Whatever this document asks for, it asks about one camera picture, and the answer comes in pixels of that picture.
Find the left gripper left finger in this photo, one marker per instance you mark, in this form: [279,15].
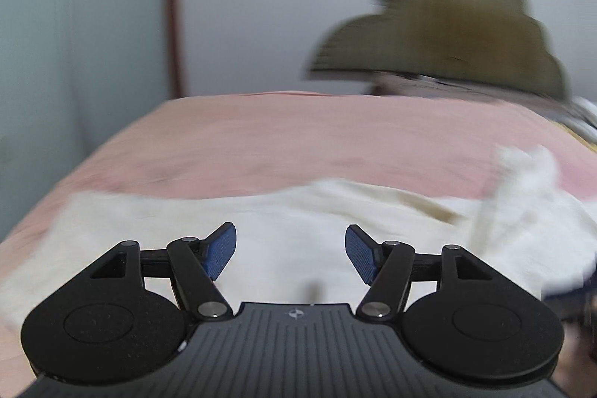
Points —
[217,249]

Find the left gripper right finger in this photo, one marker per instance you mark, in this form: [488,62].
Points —
[364,252]

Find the white pants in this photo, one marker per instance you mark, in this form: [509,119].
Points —
[291,242]

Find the pink bed blanket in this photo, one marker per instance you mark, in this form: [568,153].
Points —
[236,146]

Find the olive green headboard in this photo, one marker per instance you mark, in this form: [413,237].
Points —
[490,42]

